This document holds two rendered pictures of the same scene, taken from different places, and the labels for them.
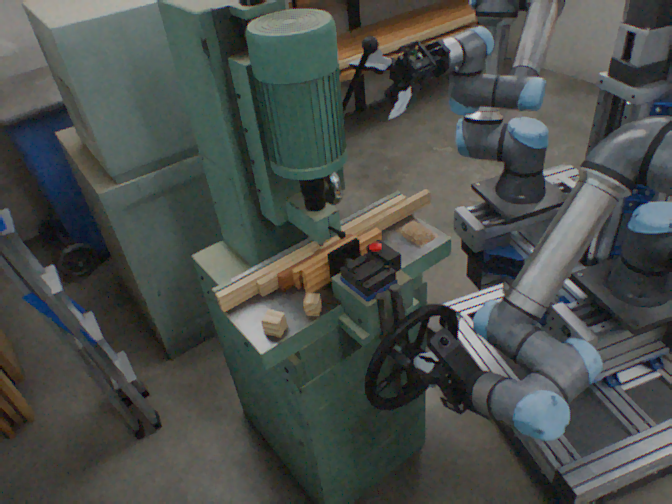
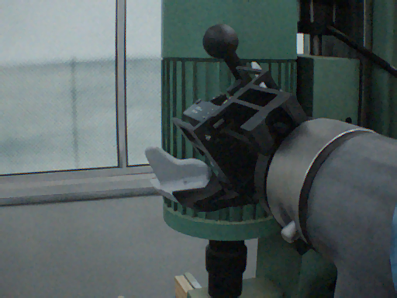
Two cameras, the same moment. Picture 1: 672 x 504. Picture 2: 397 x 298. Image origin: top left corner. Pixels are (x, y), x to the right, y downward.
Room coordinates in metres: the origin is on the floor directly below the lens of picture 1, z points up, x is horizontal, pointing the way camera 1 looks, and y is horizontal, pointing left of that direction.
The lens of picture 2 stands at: (1.21, -0.57, 1.44)
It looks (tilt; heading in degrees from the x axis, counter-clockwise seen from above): 13 degrees down; 103
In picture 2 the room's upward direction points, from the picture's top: straight up
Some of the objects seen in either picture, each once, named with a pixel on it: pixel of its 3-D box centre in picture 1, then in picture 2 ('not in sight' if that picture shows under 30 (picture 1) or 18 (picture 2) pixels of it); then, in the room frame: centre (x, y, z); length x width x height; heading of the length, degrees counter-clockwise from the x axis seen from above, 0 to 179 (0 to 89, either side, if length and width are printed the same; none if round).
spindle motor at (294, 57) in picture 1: (300, 97); (229, 105); (1.11, 0.04, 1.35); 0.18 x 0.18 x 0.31
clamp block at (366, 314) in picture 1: (372, 291); not in sight; (0.95, -0.08, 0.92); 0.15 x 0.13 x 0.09; 123
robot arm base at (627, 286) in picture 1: (642, 271); not in sight; (0.96, -0.74, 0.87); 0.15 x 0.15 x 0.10
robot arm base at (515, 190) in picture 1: (522, 177); not in sight; (1.43, -0.61, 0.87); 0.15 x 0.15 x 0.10
